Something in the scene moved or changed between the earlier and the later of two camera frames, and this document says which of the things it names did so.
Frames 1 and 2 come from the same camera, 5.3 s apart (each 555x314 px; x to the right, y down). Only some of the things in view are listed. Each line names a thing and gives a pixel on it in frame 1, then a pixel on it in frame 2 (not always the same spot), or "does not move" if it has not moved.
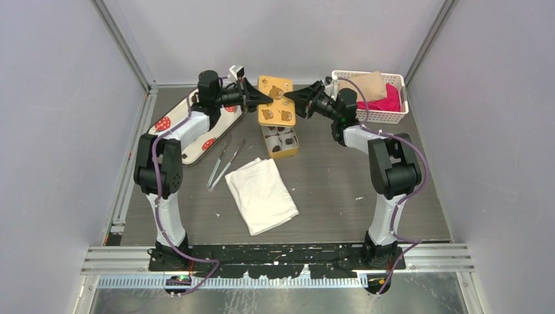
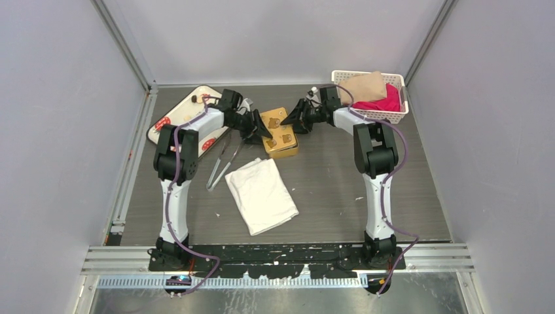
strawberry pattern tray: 229,115 does not move
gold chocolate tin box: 286,153 does not move
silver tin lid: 281,110 to 283,135
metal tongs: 226,144 does not move
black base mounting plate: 341,260 does not move
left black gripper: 249,97 to 256,127
